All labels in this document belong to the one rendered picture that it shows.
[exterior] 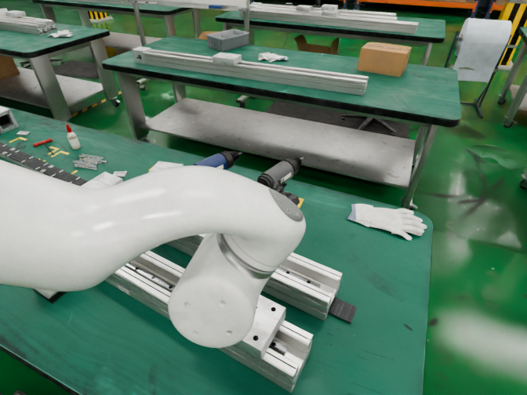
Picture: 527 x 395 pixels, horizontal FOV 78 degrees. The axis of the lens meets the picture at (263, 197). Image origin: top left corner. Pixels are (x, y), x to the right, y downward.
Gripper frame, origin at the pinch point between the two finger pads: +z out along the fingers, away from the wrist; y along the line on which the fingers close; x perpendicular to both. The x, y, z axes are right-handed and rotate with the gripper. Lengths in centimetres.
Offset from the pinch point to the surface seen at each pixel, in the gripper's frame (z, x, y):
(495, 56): 314, -30, 195
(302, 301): 12.4, -33.9, -1.0
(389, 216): 49, -35, 29
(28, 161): 64, 21, -101
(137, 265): 16.6, -15.0, -41.9
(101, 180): 45, 6, -61
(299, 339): -0.6, -33.4, -1.5
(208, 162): 38.9, 2.1, -19.9
